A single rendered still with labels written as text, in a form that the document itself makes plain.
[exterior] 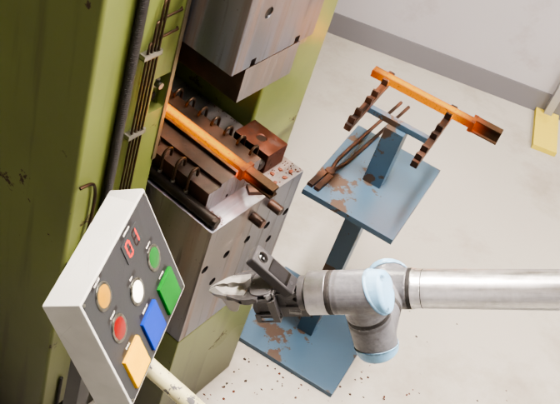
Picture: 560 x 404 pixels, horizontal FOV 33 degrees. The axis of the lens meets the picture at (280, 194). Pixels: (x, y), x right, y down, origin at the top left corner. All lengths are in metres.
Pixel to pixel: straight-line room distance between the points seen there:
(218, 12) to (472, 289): 0.77
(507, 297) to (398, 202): 0.91
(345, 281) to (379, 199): 0.97
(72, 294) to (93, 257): 0.10
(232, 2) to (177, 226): 0.67
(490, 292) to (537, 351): 1.78
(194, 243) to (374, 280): 0.66
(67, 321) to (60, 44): 0.55
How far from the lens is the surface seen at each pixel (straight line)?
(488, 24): 4.72
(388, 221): 2.75
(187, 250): 2.40
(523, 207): 4.32
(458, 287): 1.99
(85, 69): 1.91
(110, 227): 1.88
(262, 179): 2.33
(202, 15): 2.02
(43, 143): 2.12
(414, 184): 2.91
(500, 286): 1.98
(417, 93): 2.79
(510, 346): 3.71
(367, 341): 1.93
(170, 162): 2.35
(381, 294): 1.84
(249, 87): 2.12
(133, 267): 1.90
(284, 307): 1.95
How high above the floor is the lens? 2.55
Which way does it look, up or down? 42 degrees down
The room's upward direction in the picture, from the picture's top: 20 degrees clockwise
